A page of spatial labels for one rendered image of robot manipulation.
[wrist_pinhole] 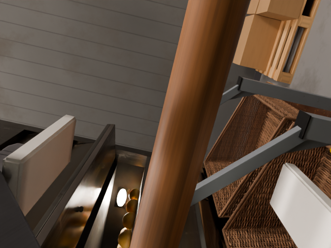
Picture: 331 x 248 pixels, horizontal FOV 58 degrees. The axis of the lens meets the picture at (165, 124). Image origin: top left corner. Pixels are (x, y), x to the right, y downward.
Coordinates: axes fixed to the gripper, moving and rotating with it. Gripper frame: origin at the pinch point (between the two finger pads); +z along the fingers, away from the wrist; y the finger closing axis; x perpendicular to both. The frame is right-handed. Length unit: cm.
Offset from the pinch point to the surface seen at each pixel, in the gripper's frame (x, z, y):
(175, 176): 0.1, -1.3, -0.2
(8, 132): -58, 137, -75
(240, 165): -11.1, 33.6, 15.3
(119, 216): -101, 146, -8
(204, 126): 3.1, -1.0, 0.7
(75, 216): -53, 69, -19
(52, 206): -45, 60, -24
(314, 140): -3.4, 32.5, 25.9
